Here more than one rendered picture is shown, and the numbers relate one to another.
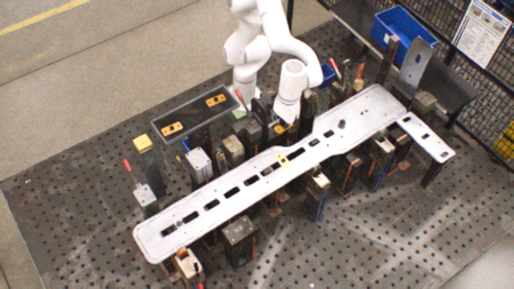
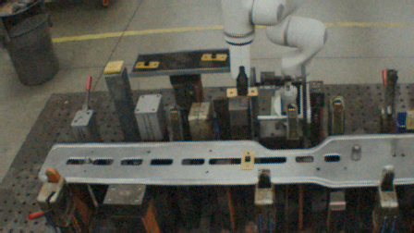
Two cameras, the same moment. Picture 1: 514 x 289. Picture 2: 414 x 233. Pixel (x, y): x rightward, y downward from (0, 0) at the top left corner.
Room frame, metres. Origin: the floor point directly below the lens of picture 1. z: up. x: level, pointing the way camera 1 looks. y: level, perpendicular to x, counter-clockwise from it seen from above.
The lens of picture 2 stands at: (0.33, -0.90, 2.06)
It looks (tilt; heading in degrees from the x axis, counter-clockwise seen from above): 38 degrees down; 49
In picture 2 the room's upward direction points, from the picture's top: 9 degrees counter-clockwise
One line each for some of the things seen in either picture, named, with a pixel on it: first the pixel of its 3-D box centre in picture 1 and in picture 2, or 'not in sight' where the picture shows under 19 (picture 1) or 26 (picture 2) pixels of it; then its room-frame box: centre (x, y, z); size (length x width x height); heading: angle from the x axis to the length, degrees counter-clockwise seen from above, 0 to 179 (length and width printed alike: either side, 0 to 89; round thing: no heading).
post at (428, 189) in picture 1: (433, 171); not in sight; (1.21, -0.84, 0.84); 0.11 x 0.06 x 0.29; 36
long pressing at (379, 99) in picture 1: (280, 164); (241, 163); (1.13, -0.10, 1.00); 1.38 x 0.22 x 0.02; 126
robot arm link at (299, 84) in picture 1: (293, 79); (238, 5); (1.17, -0.12, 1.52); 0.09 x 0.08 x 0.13; 109
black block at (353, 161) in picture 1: (348, 176); (334, 232); (1.17, -0.44, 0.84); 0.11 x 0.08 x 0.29; 36
